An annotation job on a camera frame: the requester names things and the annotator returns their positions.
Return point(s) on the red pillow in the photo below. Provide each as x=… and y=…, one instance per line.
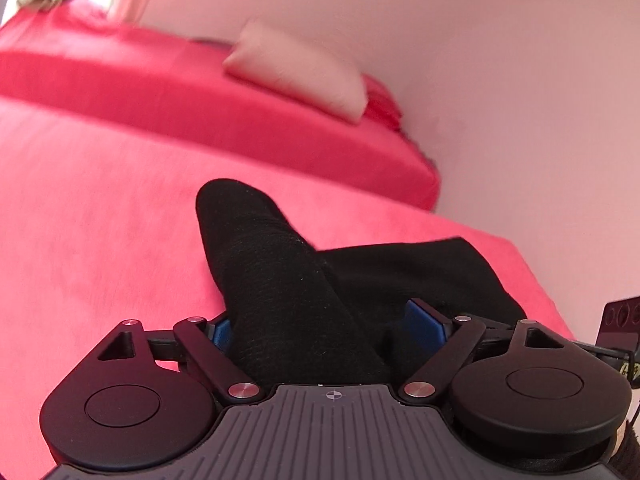
x=380, y=105

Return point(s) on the pink blanket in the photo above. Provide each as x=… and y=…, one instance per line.
x=100, y=235

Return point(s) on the red bed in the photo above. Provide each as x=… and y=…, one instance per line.
x=125, y=70

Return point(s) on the pale pink pillow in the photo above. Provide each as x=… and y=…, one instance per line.
x=300, y=70

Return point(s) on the person's right forearm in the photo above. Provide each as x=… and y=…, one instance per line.
x=631, y=452

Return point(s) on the black pants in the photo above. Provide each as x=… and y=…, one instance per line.
x=280, y=285

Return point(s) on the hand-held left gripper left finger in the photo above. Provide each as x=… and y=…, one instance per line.
x=222, y=335

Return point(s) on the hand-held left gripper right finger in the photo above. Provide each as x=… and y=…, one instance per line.
x=425, y=327

